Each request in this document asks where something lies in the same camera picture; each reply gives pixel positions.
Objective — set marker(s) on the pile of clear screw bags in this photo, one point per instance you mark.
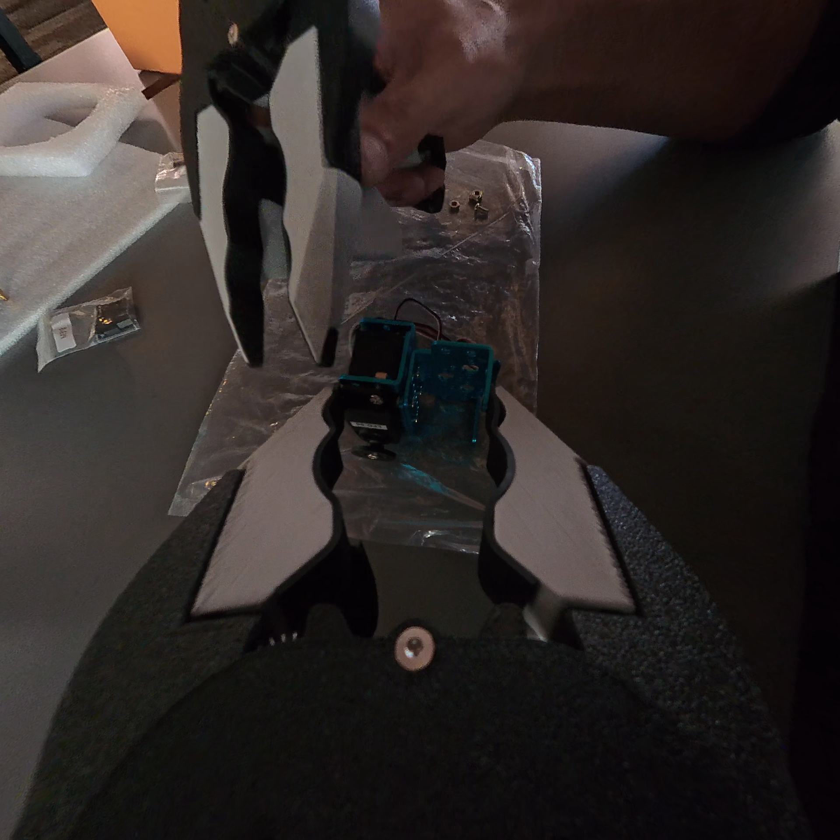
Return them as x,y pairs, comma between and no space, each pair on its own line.
172,174

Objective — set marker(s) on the black servo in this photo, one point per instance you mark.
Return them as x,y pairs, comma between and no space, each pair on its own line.
377,354

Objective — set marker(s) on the blue perforated metal bracket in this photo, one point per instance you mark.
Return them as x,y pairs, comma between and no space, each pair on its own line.
453,374

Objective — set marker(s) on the white foam sheet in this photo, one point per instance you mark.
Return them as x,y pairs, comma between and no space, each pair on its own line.
65,229

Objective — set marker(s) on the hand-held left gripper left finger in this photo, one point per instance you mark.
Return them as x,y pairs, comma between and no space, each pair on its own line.
269,525

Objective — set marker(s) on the person's right hand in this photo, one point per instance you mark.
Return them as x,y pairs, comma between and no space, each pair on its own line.
446,65

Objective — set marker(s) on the large clear plastic bag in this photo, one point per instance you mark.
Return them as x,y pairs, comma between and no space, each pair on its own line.
459,282

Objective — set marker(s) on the person's black clothing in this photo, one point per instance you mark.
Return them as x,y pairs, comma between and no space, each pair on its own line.
820,459

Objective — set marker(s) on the zip bag with black parts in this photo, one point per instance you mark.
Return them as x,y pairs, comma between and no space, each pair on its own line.
85,328

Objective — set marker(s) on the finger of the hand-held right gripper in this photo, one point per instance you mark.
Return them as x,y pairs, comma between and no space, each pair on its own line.
315,229
213,197

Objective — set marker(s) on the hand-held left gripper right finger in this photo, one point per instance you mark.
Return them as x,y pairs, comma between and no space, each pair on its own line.
558,525

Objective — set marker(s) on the orange cardboard box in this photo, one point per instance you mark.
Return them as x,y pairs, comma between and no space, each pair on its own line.
138,33

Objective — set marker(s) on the white foam block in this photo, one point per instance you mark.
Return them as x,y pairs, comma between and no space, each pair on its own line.
39,157

